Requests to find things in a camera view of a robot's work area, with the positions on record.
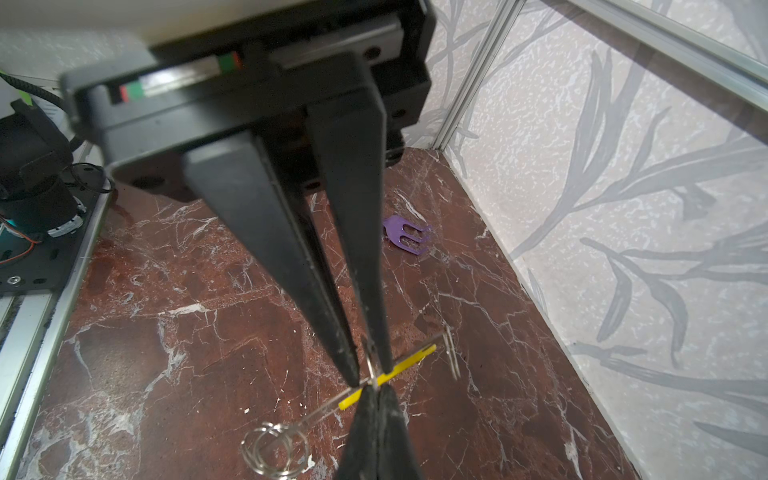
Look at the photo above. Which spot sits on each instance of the purple toy rake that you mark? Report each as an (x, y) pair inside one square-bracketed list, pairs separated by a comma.
[(406, 236)]

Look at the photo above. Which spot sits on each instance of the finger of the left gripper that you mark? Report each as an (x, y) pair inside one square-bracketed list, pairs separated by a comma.
[(396, 459), (359, 457)]

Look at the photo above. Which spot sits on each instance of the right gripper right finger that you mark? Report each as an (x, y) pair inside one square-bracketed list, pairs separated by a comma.
[(348, 137)]

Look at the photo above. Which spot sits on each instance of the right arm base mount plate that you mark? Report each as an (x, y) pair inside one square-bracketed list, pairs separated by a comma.
[(44, 261)]

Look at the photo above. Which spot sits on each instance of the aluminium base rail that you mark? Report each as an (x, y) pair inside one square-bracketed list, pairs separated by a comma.
[(36, 323)]

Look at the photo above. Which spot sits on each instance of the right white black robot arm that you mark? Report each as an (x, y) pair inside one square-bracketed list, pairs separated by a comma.
[(45, 154)]

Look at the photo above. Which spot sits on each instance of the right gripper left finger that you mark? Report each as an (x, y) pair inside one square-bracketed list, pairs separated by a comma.
[(268, 214)]

